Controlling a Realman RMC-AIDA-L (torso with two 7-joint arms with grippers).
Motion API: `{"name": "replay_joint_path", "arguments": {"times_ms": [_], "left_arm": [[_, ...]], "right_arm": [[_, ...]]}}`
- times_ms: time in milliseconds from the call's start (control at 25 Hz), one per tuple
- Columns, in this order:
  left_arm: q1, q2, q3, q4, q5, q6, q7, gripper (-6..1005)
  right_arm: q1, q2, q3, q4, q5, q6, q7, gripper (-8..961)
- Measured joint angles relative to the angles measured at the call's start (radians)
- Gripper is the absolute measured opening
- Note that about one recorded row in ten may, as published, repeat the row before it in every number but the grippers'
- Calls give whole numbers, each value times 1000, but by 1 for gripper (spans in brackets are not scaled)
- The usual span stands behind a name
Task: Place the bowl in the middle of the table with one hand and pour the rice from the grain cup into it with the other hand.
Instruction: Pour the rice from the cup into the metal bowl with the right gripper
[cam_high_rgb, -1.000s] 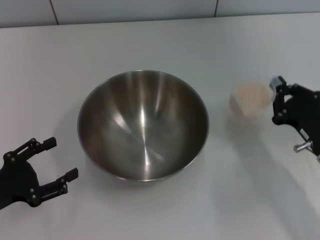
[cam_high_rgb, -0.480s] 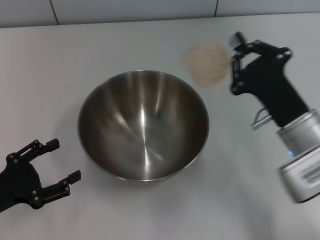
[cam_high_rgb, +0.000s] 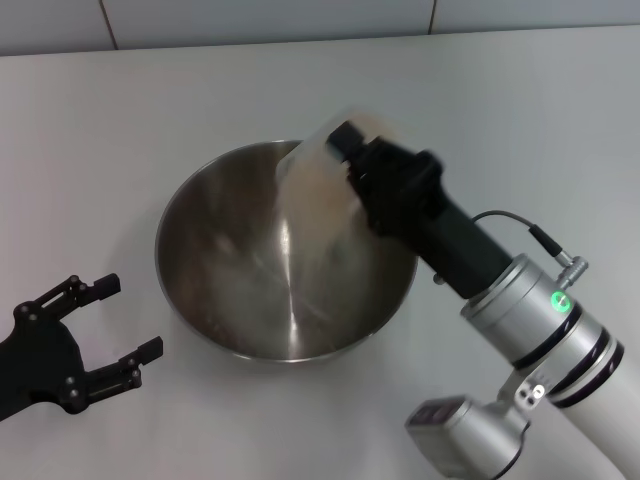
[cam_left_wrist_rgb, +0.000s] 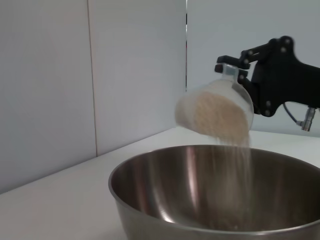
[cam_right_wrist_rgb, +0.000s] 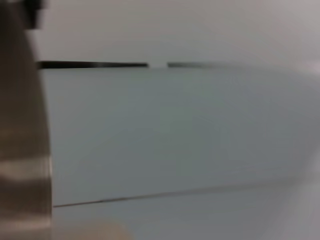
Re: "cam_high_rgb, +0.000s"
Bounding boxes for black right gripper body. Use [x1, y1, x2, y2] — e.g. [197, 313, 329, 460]
[357, 142, 516, 300]

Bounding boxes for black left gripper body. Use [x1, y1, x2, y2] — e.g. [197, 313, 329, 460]
[0, 299, 89, 421]

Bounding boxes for clear plastic cup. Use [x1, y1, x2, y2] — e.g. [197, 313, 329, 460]
[277, 105, 401, 261]

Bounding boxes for white rice grains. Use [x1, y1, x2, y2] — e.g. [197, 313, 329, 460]
[279, 114, 381, 256]

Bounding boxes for stainless steel mixing bowl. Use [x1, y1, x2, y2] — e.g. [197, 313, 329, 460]
[153, 139, 419, 364]

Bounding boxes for right arm cable with connector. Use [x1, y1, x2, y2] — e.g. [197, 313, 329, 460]
[472, 210, 592, 291]

